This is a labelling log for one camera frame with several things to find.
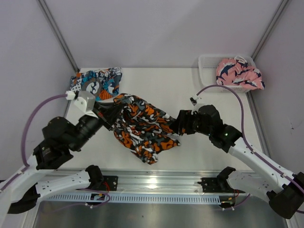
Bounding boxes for left aluminium frame post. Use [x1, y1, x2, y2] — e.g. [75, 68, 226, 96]
[37, 0, 79, 72]

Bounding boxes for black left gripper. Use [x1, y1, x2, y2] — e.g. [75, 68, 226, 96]
[70, 101, 126, 152]

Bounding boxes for white plastic basket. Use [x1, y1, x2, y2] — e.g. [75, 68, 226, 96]
[198, 54, 256, 93]

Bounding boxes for aluminium mounting rail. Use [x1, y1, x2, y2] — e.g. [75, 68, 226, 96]
[57, 168, 269, 197]

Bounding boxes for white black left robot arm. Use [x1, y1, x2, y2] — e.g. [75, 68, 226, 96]
[0, 102, 123, 216]

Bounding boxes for orange camouflage shorts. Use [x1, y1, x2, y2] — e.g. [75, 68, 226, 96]
[113, 94, 181, 165]

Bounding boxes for right aluminium frame post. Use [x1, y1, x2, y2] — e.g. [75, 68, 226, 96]
[251, 0, 292, 61]

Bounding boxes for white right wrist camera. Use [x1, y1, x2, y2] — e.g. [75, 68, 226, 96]
[190, 95, 204, 112]

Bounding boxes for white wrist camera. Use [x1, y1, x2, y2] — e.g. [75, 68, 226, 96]
[190, 95, 204, 112]
[65, 91, 98, 118]

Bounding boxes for white slotted cable duct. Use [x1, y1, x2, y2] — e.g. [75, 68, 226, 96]
[47, 192, 221, 205]

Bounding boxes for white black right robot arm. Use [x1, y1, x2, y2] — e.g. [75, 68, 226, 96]
[170, 105, 304, 219]

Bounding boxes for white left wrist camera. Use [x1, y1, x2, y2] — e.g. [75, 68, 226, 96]
[65, 91, 98, 118]

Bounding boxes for pink cloth in basket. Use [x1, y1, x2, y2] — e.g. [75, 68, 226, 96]
[216, 56, 265, 90]

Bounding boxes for colourful patterned shorts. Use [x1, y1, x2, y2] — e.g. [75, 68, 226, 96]
[70, 67, 123, 101]

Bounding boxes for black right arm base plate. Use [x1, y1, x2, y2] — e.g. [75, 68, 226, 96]
[197, 177, 245, 193]

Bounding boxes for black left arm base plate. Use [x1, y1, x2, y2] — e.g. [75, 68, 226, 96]
[101, 175, 119, 192]

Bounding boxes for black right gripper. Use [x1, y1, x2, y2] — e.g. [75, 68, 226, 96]
[169, 110, 212, 137]

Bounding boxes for aluminium frame post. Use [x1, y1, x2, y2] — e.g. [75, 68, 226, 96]
[37, 0, 79, 72]
[251, 0, 292, 61]

